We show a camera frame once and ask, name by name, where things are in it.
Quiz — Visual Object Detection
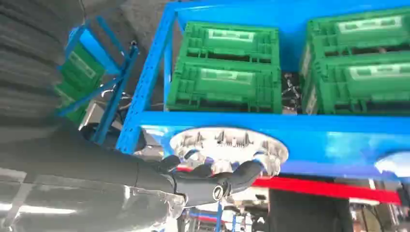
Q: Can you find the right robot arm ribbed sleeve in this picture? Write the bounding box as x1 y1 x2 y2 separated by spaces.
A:
0 0 66 129

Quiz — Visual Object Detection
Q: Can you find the large blue metal shelf rack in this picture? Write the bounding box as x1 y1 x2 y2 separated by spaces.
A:
115 0 410 181

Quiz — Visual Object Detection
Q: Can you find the small blue metal shelf rack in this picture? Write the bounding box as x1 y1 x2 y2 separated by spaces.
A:
56 16 140 145

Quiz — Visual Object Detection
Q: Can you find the red metal beam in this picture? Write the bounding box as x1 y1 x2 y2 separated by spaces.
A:
252 177 402 205

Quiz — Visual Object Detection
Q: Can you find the green plastic folding crate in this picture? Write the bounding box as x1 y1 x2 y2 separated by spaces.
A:
166 60 283 114
54 82 88 125
177 20 281 65
302 52 410 116
300 7 410 62
60 43 106 94

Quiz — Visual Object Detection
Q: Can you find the dark upright panel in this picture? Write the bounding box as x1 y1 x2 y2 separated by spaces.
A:
268 188 353 232

